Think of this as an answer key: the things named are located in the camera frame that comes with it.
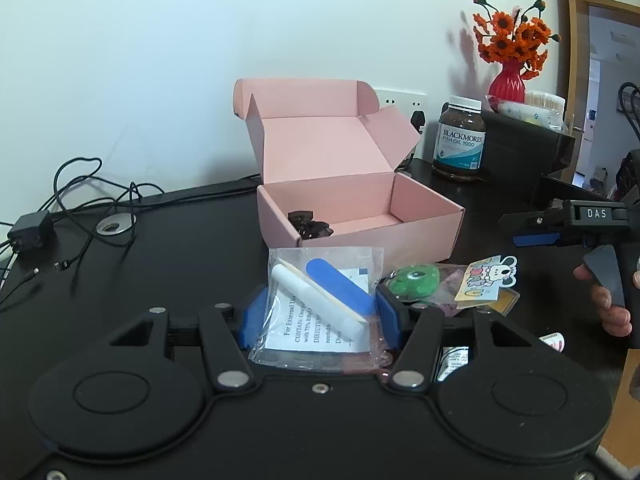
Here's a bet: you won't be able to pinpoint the black hair claw clip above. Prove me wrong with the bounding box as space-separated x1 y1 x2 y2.
288 210 335 240

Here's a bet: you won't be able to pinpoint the green plush keychain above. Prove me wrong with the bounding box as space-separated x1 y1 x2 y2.
387 265 442 303

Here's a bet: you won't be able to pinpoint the gold compact case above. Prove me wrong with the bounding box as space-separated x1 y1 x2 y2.
492 287 521 315

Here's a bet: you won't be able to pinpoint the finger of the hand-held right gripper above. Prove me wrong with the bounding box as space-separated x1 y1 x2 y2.
500 202 568 248

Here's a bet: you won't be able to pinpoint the purple cosmetic tube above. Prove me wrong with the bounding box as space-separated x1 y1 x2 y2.
435 265 473 318

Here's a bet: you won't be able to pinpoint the pink cardboard box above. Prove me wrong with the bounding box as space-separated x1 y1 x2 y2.
233 78 466 263

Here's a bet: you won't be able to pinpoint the patterned white pack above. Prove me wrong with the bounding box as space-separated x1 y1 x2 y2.
495 100 531 126

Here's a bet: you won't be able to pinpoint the white cream tube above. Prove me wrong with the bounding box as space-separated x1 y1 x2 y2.
437 346 471 381

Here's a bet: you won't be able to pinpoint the cotton swab box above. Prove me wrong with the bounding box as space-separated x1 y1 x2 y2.
524 91 567 133

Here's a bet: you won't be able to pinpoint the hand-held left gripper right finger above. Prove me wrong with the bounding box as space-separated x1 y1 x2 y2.
375 284 543 392

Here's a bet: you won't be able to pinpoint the clear bag nail kit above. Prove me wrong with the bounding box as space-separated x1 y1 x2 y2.
248 246 396 375

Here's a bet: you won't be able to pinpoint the black power adapter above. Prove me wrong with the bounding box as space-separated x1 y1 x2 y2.
7 212 55 253

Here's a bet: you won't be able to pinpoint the red vase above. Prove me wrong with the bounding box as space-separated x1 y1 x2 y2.
488 60 527 103

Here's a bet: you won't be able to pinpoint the black desktop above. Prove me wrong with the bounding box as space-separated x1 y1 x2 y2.
0 157 631 480

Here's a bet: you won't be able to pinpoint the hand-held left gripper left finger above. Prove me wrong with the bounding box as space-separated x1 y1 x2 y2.
110 287 268 393

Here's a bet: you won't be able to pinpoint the tangled black cables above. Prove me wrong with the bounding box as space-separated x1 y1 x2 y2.
0 157 166 311

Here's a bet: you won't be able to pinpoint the brown supplement bottle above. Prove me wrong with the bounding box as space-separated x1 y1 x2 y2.
432 96 487 181

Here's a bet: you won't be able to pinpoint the silver desk grommet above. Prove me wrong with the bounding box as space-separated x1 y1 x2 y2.
96 214 137 236

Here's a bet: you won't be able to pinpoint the white wall socket panel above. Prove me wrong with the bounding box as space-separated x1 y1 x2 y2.
374 89 429 133

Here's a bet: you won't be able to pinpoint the person's right hand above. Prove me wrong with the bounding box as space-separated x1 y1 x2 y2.
574 265 633 337

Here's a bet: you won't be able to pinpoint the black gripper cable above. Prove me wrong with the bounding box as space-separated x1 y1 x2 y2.
618 82 640 143

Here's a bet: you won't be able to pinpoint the cartoon sticker pack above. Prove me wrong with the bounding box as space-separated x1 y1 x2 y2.
454 256 519 310

